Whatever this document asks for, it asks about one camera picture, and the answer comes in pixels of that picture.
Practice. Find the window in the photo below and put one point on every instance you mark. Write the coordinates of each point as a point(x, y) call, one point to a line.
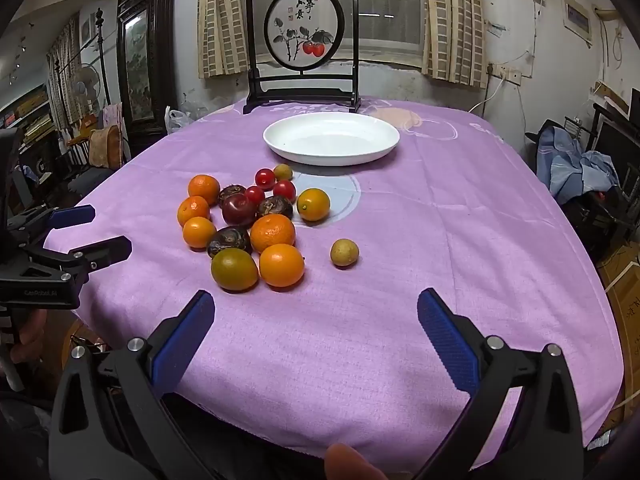
point(385, 20)

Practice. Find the person's left hand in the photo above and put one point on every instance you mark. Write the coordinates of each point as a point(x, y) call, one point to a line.
point(27, 335)

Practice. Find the orange mandarin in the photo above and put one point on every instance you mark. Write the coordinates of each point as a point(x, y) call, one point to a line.
point(193, 210)
point(272, 232)
point(204, 189)
point(281, 265)
point(199, 232)

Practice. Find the blue cloth pile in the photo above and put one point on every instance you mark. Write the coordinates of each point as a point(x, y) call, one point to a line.
point(575, 160)

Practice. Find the wall shelf with books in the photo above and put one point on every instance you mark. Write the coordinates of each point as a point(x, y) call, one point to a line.
point(30, 120)

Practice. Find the black coat stand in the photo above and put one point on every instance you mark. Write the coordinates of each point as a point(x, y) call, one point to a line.
point(100, 35)

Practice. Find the white oval plate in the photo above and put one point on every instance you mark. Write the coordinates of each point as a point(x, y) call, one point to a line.
point(330, 137)

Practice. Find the person's right hand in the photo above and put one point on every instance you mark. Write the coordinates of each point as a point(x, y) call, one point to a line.
point(350, 462)

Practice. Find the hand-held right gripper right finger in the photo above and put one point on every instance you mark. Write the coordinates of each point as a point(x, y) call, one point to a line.
point(445, 340)

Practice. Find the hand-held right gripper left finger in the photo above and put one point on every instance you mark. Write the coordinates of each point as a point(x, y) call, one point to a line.
point(182, 345)

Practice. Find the green mandarin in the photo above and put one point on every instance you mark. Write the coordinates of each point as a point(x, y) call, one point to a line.
point(234, 269)

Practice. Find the black framed decorative screen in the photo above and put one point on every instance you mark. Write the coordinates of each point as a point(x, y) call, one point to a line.
point(302, 35)

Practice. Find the dark brown water chestnut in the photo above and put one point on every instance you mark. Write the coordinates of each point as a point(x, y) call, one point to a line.
point(275, 206)
point(231, 192)
point(229, 241)

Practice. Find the small tan round fruit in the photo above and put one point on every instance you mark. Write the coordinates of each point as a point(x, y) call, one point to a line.
point(282, 172)
point(344, 252)

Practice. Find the wall power outlet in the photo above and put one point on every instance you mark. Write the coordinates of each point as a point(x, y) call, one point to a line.
point(505, 74)

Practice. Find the framed wall picture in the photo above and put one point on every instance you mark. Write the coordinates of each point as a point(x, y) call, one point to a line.
point(577, 17)

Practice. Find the patterned curtain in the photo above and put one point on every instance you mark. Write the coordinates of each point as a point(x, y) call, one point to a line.
point(65, 70)

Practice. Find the purple tablecloth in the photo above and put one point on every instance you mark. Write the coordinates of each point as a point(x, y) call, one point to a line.
point(400, 260)

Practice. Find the dark red plum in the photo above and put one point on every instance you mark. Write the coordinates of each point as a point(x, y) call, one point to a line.
point(239, 209)

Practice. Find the dark wooden cabinet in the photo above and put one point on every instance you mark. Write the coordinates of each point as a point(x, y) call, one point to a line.
point(150, 85)

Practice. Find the beige checked curtain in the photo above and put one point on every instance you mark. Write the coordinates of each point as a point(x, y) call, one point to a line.
point(222, 20)
point(452, 25)

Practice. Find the white plastic bag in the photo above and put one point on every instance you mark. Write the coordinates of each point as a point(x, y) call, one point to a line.
point(177, 120)

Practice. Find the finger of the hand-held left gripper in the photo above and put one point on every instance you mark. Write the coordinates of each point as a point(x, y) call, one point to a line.
point(72, 216)
point(107, 250)

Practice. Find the tan chair cushion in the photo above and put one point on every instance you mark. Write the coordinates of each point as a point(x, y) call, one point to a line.
point(106, 146)

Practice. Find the yellow-orange citrus fruit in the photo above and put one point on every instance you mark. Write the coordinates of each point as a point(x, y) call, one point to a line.
point(313, 204)

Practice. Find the electric standing fan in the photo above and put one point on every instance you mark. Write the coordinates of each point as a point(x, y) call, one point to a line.
point(86, 82)

